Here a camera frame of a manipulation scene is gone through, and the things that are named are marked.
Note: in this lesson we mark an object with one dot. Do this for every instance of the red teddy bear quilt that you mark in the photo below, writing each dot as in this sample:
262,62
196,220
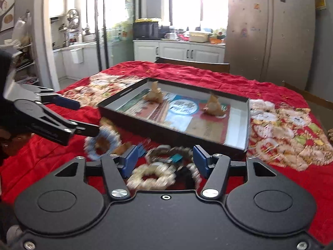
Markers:
284,133

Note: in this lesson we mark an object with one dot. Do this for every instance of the cream white scrunchie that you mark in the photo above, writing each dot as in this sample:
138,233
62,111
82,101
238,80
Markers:
156,176

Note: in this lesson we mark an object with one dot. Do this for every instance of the silver double door refrigerator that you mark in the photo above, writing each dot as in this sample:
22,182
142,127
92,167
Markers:
271,40

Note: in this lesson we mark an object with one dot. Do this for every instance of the cream plastic container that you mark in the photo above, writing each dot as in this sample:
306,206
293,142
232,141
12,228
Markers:
199,37

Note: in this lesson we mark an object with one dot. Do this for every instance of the white mug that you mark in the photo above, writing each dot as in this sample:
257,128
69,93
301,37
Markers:
171,36

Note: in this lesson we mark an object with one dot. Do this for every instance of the black microwave oven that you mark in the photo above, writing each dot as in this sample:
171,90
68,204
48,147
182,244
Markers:
146,30

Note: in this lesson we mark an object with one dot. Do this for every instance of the white hanging bin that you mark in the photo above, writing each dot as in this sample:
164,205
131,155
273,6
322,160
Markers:
77,55

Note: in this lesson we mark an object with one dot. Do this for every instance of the brown white trim scrunchie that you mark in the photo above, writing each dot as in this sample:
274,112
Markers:
168,154

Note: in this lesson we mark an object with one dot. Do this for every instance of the gold pyramid snack packet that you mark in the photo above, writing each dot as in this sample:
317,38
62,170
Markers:
155,94

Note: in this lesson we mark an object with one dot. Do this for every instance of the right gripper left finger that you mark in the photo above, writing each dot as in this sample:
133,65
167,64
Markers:
118,168

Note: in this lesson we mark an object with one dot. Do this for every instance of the black shallow box tray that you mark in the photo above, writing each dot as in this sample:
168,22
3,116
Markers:
179,120

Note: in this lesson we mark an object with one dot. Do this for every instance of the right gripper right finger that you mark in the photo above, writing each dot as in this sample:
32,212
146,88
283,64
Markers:
215,169

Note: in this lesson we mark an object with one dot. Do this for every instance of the white kitchen cabinet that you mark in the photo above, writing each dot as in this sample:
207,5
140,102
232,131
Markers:
149,50

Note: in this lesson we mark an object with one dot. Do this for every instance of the light blue scrunchie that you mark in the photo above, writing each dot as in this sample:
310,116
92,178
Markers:
106,141

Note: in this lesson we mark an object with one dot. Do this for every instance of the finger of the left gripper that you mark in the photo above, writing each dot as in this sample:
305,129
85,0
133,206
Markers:
59,100
85,129

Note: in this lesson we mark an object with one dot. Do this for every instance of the black scrunchie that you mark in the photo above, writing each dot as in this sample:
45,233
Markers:
188,176

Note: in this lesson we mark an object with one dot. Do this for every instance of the dark wooden chair back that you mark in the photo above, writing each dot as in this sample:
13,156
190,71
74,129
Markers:
215,67

